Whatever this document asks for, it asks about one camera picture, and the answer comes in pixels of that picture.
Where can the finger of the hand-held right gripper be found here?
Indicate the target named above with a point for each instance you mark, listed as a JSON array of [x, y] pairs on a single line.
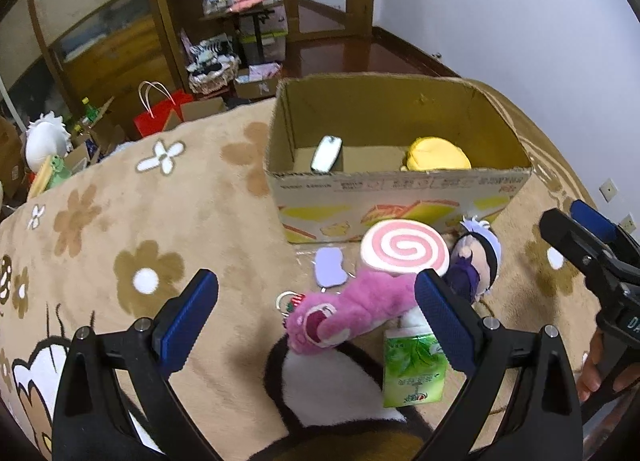
[[565, 236], [592, 221]]

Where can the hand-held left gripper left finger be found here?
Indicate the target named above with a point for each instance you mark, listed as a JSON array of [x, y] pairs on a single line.
[[192, 316]]

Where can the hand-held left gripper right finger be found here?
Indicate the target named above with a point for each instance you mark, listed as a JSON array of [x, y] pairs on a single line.
[[445, 321]]

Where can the pink bear plush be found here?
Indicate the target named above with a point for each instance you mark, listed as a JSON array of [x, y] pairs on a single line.
[[360, 306]]

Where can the printed cardboard box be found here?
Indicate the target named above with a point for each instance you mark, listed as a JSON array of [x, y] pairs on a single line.
[[400, 106]]

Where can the person's right hand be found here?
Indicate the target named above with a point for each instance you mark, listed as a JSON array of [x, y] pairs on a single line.
[[591, 371]]

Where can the green tissue packet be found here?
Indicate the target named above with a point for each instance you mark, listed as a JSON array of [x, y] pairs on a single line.
[[410, 371]]

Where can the purple-haired doll plush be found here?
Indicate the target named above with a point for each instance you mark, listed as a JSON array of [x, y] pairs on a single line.
[[475, 266]]

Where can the pink swirl lollipop plush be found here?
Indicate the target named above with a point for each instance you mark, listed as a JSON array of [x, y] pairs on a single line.
[[402, 248]]

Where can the beige flower printed blanket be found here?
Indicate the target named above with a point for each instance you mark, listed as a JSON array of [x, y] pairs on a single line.
[[200, 201]]

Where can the purple bean-shaped pad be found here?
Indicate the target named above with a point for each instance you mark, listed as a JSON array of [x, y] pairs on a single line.
[[330, 268]]

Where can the yellow plush toy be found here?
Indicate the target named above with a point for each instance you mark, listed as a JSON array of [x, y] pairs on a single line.
[[440, 153]]

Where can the green frog plush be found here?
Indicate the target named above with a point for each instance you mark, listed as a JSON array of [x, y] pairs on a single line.
[[57, 171]]

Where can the brown cardboard carton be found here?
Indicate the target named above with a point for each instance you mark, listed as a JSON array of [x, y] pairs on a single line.
[[102, 136]]

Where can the red paper bag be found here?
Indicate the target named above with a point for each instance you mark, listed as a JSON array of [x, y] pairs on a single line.
[[155, 116]]

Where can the small white grey object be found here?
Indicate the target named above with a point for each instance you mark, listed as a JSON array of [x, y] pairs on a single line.
[[325, 153]]

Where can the flat brown cardboard box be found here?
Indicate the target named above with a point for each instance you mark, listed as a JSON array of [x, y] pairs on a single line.
[[202, 110]]

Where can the white spiky-haired plush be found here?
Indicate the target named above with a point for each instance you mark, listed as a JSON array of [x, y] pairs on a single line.
[[47, 141]]

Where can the green bottle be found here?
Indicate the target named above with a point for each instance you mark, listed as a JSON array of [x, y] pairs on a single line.
[[90, 111]]

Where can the wicker basket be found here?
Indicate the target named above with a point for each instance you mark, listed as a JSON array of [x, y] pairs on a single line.
[[215, 81]]

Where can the small open cardboard box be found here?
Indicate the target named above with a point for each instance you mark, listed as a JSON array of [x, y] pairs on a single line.
[[257, 87]]

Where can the striped plush toy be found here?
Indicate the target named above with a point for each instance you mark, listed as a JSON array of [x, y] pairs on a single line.
[[210, 51]]

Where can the wooden glass-front cabinet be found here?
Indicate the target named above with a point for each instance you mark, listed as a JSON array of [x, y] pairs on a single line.
[[110, 56]]

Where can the plastic storage bin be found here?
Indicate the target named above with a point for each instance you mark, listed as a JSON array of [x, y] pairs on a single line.
[[265, 46]]

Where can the small cluttered table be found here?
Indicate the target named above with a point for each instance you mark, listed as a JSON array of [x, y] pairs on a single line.
[[257, 16]]

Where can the wooden bookshelf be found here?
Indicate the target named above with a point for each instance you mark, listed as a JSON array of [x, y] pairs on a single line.
[[155, 6]]

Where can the white wall outlet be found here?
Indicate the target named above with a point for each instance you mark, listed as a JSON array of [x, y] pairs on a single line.
[[629, 223], [609, 190]]

